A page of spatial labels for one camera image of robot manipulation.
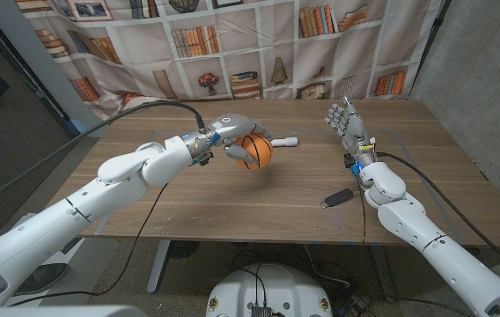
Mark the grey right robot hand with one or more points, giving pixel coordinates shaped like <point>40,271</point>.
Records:
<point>355,132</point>

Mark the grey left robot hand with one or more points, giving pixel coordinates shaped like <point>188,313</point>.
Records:
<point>232,125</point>

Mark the orange mini basketball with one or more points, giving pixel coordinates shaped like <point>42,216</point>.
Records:
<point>259,149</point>

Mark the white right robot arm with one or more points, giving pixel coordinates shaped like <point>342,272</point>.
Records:
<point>430,242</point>

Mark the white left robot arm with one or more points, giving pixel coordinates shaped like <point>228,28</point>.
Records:
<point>56,220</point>

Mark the white plastic pipe marker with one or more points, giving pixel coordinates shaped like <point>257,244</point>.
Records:
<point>286,142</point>

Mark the printed bookshelf backdrop cloth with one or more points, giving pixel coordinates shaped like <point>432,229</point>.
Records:
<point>241,66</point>

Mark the black key fob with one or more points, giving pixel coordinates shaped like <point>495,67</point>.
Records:
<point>338,197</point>

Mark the black backdrop stand pole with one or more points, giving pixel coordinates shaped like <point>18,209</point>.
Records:
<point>428,48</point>

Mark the grey table leg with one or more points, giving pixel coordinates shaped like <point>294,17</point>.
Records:
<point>384,273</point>
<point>158,264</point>

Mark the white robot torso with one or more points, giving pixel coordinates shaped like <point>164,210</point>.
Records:
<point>269,290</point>

